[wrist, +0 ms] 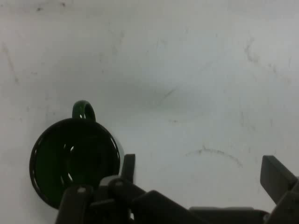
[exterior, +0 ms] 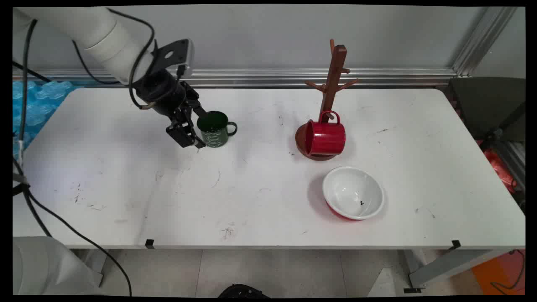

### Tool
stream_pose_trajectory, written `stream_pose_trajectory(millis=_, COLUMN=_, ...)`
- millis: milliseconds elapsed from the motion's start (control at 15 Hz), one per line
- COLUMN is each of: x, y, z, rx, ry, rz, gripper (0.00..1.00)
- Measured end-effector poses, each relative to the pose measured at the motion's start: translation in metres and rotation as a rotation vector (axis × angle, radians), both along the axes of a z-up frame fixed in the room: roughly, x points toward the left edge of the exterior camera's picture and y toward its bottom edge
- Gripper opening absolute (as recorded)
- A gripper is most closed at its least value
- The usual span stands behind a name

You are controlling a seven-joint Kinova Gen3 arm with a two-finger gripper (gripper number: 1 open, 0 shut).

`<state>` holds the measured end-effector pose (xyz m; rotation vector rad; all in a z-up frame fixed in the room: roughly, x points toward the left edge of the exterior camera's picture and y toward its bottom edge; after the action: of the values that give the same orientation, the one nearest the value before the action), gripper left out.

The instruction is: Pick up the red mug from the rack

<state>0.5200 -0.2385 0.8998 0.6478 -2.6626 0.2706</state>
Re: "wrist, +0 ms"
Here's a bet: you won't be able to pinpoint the dark green enamel mug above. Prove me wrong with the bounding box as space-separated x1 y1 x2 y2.
29 100 124 209

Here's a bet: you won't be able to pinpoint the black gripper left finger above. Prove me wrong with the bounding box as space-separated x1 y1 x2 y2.
55 154 199 224

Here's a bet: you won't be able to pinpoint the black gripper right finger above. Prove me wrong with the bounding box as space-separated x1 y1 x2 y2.
260 155 299 224

